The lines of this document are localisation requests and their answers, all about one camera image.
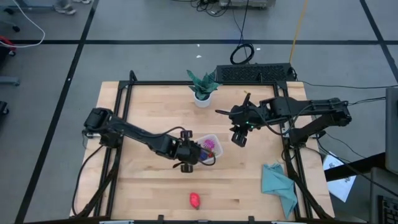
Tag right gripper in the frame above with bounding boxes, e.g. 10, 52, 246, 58
229, 104, 265, 148

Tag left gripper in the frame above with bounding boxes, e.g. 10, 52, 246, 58
172, 138, 203, 174

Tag clear plastic tupperware container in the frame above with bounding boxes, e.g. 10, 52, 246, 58
194, 134, 224, 166

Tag large red toy fruit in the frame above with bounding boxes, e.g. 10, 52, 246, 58
189, 192, 201, 210

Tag teal cloth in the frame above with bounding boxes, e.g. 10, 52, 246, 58
261, 162, 299, 220

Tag snake plant in white pot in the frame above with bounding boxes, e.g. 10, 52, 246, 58
186, 69, 222, 109

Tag white printed paper sheet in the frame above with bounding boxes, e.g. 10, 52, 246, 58
322, 151, 358, 203

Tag black beam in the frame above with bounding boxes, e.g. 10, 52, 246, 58
325, 152, 387, 183

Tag grey equipment case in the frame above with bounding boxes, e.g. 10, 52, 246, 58
218, 0, 277, 9

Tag grey desk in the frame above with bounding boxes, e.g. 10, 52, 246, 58
369, 167, 398, 224

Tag grey monitor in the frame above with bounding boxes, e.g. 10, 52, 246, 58
384, 86, 398, 175

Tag black keyboard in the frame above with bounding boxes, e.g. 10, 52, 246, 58
377, 195, 398, 224

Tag grey bar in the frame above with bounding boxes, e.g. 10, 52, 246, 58
0, 76, 21, 87

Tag grey chair base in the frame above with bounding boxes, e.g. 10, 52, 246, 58
0, 0, 57, 14

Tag red object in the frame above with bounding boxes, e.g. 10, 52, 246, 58
0, 35, 17, 53

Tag coiled black cable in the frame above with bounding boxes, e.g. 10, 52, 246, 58
229, 0, 256, 65

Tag black aluminium table frame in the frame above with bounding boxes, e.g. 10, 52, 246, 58
70, 70, 335, 224

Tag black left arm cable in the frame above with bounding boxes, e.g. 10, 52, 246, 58
71, 144, 105, 217

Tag yellow floor cable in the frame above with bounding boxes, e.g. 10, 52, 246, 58
289, 0, 309, 65

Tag thin black cable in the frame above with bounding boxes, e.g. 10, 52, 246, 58
298, 80, 398, 90

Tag tangled black cables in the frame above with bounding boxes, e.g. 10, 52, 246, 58
186, 0, 224, 18

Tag white cable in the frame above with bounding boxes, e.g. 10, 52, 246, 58
0, 0, 47, 49

